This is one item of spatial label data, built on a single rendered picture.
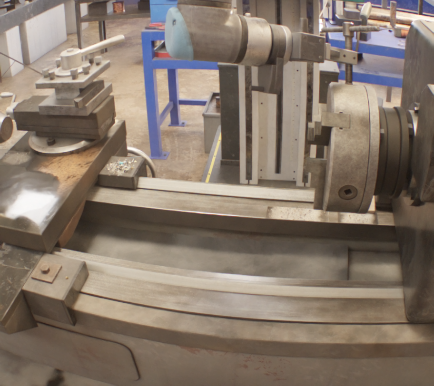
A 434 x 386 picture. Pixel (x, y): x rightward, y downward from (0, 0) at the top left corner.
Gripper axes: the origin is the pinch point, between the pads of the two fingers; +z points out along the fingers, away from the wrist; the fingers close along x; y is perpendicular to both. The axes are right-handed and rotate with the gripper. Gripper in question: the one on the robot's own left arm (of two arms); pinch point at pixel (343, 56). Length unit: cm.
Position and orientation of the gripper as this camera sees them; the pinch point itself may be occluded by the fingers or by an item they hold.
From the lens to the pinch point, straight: 90.0
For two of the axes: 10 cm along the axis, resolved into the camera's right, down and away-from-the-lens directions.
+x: -2.7, -2.1, 9.4
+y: 0.8, -9.8, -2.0
